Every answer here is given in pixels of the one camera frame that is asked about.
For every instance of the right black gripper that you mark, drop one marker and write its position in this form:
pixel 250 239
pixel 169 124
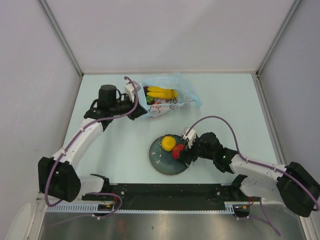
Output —
pixel 185 153

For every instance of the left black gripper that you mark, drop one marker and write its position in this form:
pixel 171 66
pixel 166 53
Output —
pixel 132 105

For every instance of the red fake apple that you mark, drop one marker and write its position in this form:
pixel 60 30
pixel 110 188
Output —
pixel 177 150

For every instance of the yellow fake lemon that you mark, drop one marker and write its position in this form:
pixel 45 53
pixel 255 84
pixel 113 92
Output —
pixel 168 143

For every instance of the yellow fake banana bunch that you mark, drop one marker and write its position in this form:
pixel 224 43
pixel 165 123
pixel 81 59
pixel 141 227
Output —
pixel 161 93

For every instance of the light blue plastic bag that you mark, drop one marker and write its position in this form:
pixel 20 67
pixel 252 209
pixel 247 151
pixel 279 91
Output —
pixel 187 95

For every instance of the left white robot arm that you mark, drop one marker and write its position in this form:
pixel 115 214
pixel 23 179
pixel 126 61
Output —
pixel 57 175

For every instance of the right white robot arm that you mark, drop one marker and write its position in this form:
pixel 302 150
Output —
pixel 291 185

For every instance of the dark fake fruit green top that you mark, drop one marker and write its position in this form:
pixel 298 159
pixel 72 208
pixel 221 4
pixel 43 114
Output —
pixel 150 100

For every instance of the dark blue ceramic plate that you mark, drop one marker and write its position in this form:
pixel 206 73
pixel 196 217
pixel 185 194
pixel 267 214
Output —
pixel 162 160

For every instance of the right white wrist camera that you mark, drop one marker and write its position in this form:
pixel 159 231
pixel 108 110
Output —
pixel 189 135

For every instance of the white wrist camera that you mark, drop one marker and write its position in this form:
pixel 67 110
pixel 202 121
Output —
pixel 189 135
pixel 131 88

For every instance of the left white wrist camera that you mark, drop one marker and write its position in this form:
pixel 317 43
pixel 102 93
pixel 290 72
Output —
pixel 131 88

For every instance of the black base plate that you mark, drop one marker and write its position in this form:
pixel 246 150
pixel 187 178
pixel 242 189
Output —
pixel 176 197

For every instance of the white slotted cable duct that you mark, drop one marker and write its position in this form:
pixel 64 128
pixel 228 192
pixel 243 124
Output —
pixel 101 207

